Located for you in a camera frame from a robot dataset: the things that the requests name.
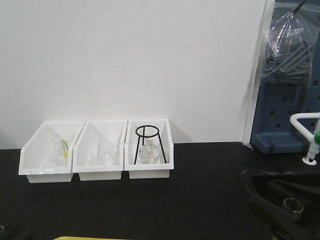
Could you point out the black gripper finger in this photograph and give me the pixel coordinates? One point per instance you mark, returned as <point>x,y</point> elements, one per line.
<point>278,190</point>
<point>301,222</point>
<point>12,232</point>

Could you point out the glass test tube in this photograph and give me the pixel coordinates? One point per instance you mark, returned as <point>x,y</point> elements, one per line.
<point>293,206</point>

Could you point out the yellow plastic tray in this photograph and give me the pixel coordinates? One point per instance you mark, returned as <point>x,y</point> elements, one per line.
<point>77,238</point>

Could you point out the black lab sink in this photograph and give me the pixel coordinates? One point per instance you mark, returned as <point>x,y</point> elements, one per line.
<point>256,181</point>

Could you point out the white lab faucet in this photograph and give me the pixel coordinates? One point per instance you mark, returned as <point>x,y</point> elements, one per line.
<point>312,138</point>

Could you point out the left white storage bin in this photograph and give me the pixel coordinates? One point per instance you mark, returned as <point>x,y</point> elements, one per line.
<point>36,157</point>

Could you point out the white storage bin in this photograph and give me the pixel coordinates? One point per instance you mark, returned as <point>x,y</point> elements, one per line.
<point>148,171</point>
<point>93,133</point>
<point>36,157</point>

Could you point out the grey pegboard drying rack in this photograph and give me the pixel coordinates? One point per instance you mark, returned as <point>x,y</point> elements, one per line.
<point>272,132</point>

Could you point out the beaker with yellow stick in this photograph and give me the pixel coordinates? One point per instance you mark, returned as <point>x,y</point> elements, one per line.
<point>61,145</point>

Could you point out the middle white storage bin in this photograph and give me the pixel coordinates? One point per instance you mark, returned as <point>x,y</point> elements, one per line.
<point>93,133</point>

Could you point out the clear beaker in middle bin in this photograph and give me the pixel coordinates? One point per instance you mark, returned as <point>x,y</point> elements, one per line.
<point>103,155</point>

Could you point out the right white storage bin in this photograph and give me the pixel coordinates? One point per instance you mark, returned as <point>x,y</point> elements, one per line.
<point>148,171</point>

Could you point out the plastic bag of pegs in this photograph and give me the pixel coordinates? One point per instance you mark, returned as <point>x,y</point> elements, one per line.
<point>291,43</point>

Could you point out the glass flask in right bin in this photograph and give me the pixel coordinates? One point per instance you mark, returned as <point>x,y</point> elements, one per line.
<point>149,153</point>

